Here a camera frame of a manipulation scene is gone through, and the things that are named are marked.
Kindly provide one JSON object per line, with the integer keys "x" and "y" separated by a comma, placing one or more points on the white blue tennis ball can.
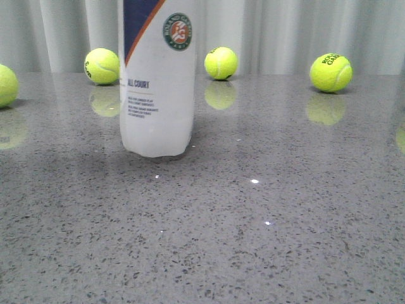
{"x": 157, "y": 51}

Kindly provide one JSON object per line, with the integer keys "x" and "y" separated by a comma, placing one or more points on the yellow tennis ball centre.
{"x": 221, "y": 63}

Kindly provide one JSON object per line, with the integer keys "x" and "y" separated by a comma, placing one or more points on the yellow tennis ball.
{"x": 331, "y": 72}
{"x": 9, "y": 86}
{"x": 221, "y": 63}
{"x": 102, "y": 66}

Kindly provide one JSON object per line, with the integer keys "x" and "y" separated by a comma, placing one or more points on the yellow tennis ball right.
{"x": 331, "y": 72}

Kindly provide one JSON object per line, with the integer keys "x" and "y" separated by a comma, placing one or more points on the yellow tennis ball far left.
{"x": 9, "y": 86}

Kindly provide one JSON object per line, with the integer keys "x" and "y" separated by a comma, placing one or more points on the grey pleated curtain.
{"x": 270, "y": 37}

